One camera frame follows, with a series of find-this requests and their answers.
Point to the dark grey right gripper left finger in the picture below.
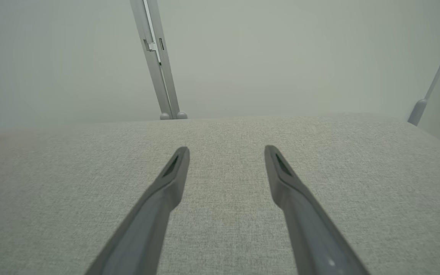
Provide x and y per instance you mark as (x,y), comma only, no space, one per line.
(147,229)

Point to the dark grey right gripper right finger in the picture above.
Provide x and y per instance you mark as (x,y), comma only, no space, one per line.
(311,229)

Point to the grey partition post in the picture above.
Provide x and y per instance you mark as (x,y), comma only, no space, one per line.
(167,76)
(153,65)

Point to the slanted grey frame leg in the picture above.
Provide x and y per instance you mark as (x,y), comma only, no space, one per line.
(418,110)

